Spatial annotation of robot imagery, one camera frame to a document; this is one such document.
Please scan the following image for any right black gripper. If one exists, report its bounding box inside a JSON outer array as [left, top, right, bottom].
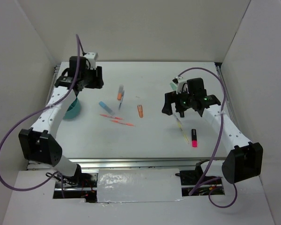
[[162, 88, 195, 115]]

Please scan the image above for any orange grey highlighter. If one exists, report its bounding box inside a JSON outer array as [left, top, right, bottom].
[[117, 84, 124, 101]]

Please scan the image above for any light blue highlighter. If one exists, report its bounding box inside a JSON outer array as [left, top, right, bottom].
[[99, 101, 115, 116]]

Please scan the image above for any orange pen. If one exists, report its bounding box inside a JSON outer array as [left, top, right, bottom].
[[100, 114, 124, 120], [110, 120, 135, 127]]

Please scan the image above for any teal round organizer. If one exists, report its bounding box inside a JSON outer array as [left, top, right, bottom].
[[63, 98, 81, 120]]

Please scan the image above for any green highlighter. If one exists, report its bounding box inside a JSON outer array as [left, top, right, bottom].
[[170, 82, 177, 90]]

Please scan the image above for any blue capped black highlighter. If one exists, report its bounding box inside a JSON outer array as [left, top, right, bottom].
[[179, 110, 185, 118]]

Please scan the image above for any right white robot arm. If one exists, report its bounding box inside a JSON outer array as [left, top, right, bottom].
[[162, 77, 263, 184]]

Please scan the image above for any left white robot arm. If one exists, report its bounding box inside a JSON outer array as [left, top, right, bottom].
[[18, 52, 104, 187]]

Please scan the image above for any blue white pen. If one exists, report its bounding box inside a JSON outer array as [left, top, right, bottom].
[[118, 90, 125, 110]]

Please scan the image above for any yellow clear pen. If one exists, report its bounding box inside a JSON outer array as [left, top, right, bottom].
[[173, 114, 189, 144]]

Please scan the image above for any orange clear cap highlighter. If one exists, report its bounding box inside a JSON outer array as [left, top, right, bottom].
[[137, 105, 143, 118]]

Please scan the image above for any pink capped black highlighter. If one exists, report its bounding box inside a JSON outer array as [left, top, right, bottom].
[[191, 129, 198, 148]]

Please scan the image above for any white front panel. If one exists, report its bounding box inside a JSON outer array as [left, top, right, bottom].
[[97, 168, 183, 203]]

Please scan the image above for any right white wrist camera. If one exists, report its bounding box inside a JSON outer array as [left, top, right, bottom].
[[171, 76, 188, 94]]

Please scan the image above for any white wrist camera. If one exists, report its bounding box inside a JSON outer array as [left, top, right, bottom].
[[83, 52, 98, 70], [171, 76, 188, 94]]

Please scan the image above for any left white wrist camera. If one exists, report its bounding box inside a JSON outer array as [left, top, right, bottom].
[[83, 52, 98, 70]]

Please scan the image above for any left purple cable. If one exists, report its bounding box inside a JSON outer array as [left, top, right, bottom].
[[0, 34, 86, 199]]

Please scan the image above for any aluminium front rail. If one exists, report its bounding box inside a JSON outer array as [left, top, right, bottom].
[[69, 157, 209, 170]]

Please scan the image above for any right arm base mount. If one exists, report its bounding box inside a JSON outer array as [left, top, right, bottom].
[[175, 160, 224, 197]]

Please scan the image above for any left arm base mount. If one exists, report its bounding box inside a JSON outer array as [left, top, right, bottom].
[[52, 173, 98, 203]]

